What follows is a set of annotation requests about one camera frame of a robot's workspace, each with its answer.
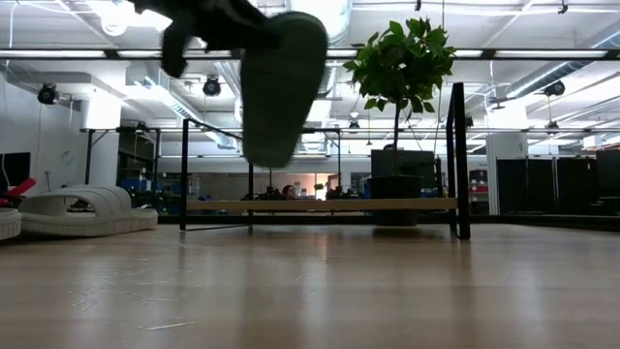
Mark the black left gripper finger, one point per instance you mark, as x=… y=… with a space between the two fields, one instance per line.
x=232 y=39
x=175 y=48

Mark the teal rubber slide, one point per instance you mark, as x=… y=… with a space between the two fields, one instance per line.
x=281 y=97

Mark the light grey rubber slide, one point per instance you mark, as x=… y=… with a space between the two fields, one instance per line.
x=97 y=218
x=9 y=225

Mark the person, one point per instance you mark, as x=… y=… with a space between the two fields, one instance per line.
x=288 y=192

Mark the green plant in black pot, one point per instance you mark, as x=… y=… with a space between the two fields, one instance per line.
x=402 y=63

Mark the red object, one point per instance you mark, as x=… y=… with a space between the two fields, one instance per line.
x=21 y=188

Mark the black background monitor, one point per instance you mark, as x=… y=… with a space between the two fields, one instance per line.
x=416 y=162

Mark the black partition panels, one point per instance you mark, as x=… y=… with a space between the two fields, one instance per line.
x=542 y=184

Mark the black background rig frame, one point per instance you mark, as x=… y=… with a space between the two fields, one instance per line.
x=88 y=155

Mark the wooden shelf black metal frame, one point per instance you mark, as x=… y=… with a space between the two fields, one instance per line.
x=315 y=204

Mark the black table rail frame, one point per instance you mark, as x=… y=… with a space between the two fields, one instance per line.
x=290 y=219

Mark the black wall monitor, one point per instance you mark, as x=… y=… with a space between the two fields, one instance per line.
x=14 y=169

